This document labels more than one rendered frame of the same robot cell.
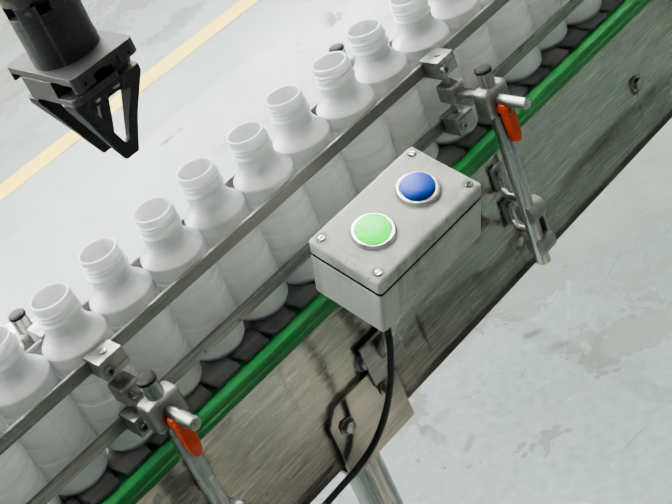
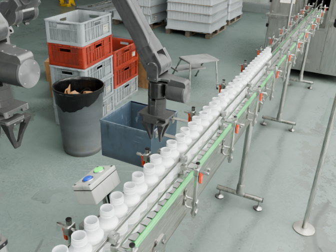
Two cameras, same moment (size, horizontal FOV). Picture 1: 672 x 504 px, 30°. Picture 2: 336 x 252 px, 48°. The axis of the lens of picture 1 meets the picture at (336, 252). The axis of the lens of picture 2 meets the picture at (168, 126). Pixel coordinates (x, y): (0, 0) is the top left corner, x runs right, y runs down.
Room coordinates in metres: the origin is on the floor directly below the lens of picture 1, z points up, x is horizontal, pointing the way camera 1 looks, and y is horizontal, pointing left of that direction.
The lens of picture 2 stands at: (1.88, -0.41, 1.81)
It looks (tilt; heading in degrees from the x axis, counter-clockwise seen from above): 27 degrees down; 148
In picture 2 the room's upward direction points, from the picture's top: 2 degrees clockwise
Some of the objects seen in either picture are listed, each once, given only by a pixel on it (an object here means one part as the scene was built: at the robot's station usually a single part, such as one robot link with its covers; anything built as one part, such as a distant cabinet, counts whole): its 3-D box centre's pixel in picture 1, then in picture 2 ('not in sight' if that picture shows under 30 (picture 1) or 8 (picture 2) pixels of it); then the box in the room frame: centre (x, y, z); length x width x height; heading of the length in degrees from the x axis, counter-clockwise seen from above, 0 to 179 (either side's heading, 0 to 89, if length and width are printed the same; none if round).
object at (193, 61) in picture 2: not in sight; (193, 70); (-2.14, 2.52, 0.21); 0.61 x 0.47 x 0.41; 176
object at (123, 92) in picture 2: not in sight; (113, 87); (-2.25, 1.37, 0.11); 0.61 x 0.41 x 0.22; 125
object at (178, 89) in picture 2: not in sight; (170, 80); (0.99, 0.16, 1.44); 0.12 x 0.09 x 0.12; 33
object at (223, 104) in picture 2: not in sight; (220, 110); (0.62, 0.69, 1.08); 0.06 x 0.06 x 0.17
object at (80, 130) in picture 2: not in sight; (81, 117); (-1.16, 0.57, 0.32); 0.45 x 0.45 x 0.64
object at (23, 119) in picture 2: not in sight; (9, 127); (1.10, -0.31, 1.44); 0.07 x 0.07 x 0.09; 33
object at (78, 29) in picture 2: not in sight; (80, 27); (-1.79, 0.83, 1.00); 0.61 x 0.41 x 0.22; 130
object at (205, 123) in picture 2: not in sight; (201, 130); (0.75, 0.49, 1.08); 0.06 x 0.06 x 0.17
